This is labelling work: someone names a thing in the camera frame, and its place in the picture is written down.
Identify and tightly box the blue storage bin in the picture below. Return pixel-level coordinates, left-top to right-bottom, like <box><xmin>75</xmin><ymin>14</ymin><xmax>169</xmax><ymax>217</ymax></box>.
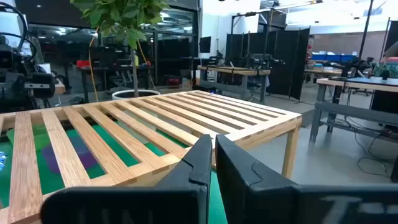
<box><xmin>312</xmin><ymin>53</ymin><xmax>358</xmax><ymax>62</ymax></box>

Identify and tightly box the white plant pot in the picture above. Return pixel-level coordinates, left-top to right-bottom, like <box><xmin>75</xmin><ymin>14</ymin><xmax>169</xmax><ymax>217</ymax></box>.
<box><xmin>111</xmin><ymin>89</ymin><xmax>161</xmax><ymax>101</ymax></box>

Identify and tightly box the yellow hanging cable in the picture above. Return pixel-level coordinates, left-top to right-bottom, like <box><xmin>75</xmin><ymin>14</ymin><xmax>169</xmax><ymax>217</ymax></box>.
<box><xmin>88</xmin><ymin>27</ymin><xmax>100</xmax><ymax>103</ymax></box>

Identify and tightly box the black folding partition screen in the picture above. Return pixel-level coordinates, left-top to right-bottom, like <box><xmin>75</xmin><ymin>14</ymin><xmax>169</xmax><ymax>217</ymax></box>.
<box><xmin>225</xmin><ymin>27</ymin><xmax>311</xmax><ymax>101</ymax></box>

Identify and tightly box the grey workbench with wooden top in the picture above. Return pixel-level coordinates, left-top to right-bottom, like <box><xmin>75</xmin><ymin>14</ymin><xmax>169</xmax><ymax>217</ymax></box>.
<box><xmin>197</xmin><ymin>65</ymin><xmax>271</xmax><ymax>105</ymax></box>
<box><xmin>309</xmin><ymin>77</ymin><xmax>398</xmax><ymax>147</ymax></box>

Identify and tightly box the wooden slatted shelf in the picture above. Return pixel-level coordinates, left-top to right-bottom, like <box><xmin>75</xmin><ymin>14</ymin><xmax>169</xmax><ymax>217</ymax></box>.
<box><xmin>0</xmin><ymin>90</ymin><xmax>303</xmax><ymax>224</ymax></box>

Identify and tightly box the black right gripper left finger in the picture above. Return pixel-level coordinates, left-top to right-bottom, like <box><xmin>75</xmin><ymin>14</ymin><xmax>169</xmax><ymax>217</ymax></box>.
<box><xmin>39</xmin><ymin>134</ymin><xmax>213</xmax><ymax>224</ymax></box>

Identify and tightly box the black background table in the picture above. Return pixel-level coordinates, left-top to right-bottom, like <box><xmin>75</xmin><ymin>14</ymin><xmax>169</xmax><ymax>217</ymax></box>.
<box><xmin>79</xmin><ymin>63</ymin><xmax>153</xmax><ymax>103</ymax></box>

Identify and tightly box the green leafy potted tree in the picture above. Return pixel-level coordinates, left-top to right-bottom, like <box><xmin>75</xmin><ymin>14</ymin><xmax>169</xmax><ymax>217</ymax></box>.
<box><xmin>70</xmin><ymin>0</ymin><xmax>171</xmax><ymax>98</ymax></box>

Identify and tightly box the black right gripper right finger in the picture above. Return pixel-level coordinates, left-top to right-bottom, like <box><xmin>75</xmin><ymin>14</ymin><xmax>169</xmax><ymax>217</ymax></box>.
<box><xmin>215</xmin><ymin>134</ymin><xmax>398</xmax><ymax>224</ymax></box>

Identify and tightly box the green table mat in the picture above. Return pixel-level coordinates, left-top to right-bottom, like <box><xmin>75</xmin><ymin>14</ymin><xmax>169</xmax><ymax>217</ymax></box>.
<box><xmin>0</xmin><ymin>123</ymin><xmax>228</xmax><ymax>224</ymax></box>

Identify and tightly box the blue patterned paper bowl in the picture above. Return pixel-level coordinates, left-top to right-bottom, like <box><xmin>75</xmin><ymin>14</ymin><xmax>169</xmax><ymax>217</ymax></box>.
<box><xmin>0</xmin><ymin>151</ymin><xmax>9</xmax><ymax>172</ymax></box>

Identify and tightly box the purple plastic bowl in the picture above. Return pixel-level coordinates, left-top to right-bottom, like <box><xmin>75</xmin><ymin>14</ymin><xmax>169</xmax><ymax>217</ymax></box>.
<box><xmin>42</xmin><ymin>136</ymin><xmax>99</xmax><ymax>175</ymax></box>

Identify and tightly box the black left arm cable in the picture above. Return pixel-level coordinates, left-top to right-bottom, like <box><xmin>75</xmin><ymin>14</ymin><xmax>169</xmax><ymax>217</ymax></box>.
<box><xmin>0</xmin><ymin>2</ymin><xmax>37</xmax><ymax>62</ymax></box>

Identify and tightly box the black wall monitor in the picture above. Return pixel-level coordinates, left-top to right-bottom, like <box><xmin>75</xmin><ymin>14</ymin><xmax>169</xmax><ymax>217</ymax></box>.
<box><xmin>199</xmin><ymin>36</ymin><xmax>212</xmax><ymax>54</ymax></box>

